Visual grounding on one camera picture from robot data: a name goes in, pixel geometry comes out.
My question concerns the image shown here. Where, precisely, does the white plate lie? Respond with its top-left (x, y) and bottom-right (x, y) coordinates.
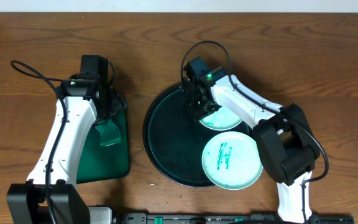
top-left (200, 106), bottom-right (242, 131)
top-left (201, 131), bottom-right (263, 190)

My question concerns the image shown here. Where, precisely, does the round black serving tray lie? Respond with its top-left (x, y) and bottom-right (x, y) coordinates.
top-left (142, 82), bottom-right (256, 188)

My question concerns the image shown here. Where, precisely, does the green scrub sponge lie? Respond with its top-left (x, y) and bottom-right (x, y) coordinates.
top-left (95, 118), bottom-right (121, 147)

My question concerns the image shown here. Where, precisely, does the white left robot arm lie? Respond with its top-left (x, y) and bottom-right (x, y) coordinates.
top-left (7, 73), bottom-right (129, 223)

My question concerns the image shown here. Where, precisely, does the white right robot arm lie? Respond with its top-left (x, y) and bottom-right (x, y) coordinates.
top-left (181, 73), bottom-right (326, 223)

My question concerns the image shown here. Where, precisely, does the rectangular green water tray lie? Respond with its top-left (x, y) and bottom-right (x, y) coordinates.
top-left (76, 109), bottom-right (130, 184)

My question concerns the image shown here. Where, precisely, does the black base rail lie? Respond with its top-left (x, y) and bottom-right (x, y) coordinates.
top-left (116, 213), bottom-right (355, 224)

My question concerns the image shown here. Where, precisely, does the white plate top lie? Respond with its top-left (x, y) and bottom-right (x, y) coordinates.
top-left (200, 106), bottom-right (242, 131)

